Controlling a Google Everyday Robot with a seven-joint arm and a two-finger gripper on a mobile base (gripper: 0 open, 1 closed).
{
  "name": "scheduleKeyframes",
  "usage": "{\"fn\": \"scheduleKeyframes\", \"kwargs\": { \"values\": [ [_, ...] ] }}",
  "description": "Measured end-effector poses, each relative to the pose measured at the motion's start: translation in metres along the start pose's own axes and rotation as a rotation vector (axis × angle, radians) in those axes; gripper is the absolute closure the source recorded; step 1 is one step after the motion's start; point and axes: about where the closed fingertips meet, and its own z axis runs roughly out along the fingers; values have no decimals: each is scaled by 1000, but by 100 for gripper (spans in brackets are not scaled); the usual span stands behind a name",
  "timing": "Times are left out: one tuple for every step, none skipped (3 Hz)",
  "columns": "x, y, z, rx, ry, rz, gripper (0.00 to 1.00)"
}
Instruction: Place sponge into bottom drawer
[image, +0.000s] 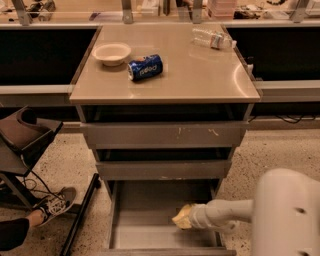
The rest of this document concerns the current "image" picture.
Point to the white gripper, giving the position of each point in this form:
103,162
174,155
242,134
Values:
198,216

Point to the yellow sponge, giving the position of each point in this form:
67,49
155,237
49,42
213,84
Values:
181,220

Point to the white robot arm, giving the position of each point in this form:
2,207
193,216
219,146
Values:
284,214

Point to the middle drawer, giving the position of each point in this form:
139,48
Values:
163,170

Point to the open bottom drawer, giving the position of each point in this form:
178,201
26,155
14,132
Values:
141,220

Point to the grey drawer cabinet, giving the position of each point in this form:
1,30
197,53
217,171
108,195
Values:
197,85

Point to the top drawer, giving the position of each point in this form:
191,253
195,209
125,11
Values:
163,135

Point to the blue pepsi can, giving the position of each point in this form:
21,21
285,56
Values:
145,67

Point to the black and white sneaker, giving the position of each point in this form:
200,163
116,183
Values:
56,204

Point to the clear plastic water bottle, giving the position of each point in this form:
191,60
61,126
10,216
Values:
212,39

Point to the white bowl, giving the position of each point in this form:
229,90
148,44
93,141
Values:
111,54

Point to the person's leg in black trousers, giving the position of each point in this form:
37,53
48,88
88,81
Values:
14,232

